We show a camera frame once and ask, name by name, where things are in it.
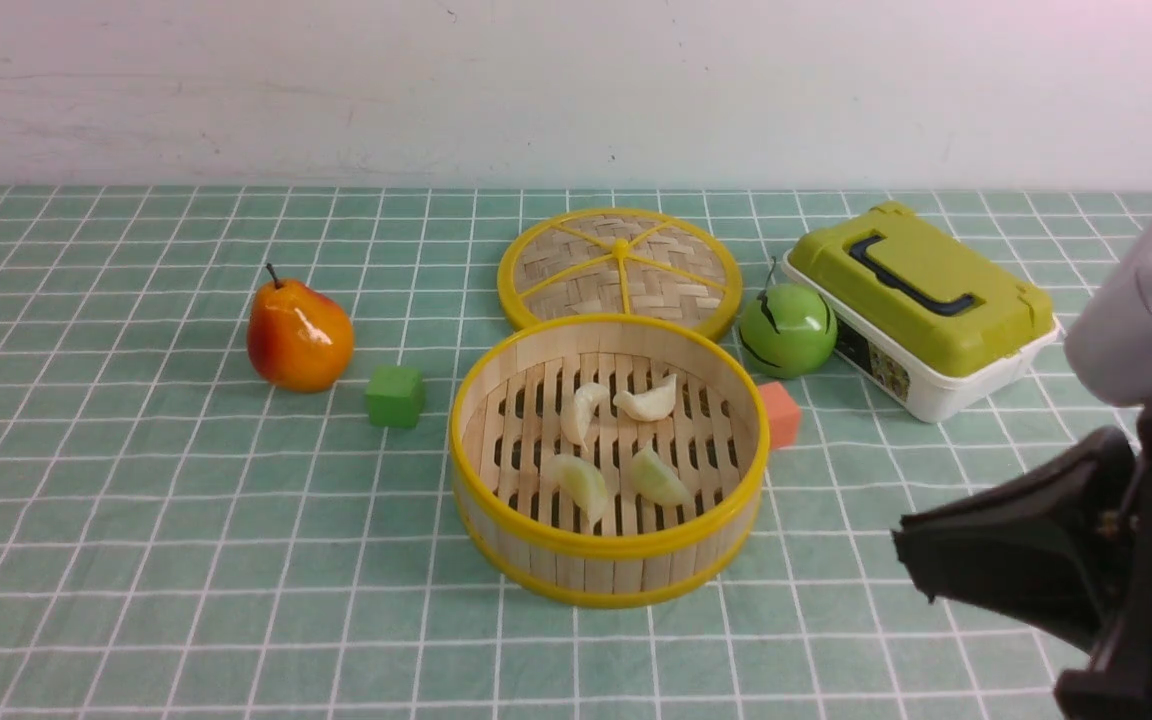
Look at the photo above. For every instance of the red yellow pear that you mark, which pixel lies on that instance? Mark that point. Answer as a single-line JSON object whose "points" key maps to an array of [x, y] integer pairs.
{"points": [[297, 338]]}

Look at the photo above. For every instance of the orange cube block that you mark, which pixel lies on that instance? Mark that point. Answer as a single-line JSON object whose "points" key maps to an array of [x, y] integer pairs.
{"points": [[784, 415]]}

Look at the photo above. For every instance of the white dumpling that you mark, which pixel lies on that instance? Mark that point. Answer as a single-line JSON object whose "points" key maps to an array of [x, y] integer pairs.
{"points": [[654, 404], [578, 413]]}

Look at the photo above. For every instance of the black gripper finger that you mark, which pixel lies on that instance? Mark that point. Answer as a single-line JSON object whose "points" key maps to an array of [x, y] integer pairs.
{"points": [[1045, 549]]}

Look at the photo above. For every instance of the green lid white plastic box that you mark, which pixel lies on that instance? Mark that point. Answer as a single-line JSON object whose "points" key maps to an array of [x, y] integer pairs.
{"points": [[934, 323]]}

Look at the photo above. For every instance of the woven bamboo steamer lid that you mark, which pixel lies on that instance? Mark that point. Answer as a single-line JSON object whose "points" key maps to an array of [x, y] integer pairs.
{"points": [[621, 261]]}

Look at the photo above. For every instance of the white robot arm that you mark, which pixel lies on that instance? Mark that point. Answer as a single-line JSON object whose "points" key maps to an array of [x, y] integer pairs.
{"points": [[1109, 346]]}

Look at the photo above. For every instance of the green checkered tablecloth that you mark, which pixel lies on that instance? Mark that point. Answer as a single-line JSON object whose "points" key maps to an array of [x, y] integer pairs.
{"points": [[181, 540]]}

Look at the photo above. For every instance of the yellowish dumpling bottom edge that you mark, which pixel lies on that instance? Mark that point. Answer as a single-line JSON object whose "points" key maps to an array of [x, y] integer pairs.
{"points": [[583, 483]]}

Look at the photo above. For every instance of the bamboo steamer tray yellow rim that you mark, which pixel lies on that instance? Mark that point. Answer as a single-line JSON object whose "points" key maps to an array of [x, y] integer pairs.
{"points": [[506, 421]]}

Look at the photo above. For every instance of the green apple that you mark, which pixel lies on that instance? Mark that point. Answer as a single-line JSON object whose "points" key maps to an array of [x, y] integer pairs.
{"points": [[787, 330]]}

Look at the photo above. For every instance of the green cube block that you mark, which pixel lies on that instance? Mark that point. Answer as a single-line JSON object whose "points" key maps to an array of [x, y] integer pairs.
{"points": [[395, 396]]}

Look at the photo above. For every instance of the white dumpling front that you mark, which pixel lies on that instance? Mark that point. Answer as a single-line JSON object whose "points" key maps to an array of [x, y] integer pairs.
{"points": [[654, 404]]}

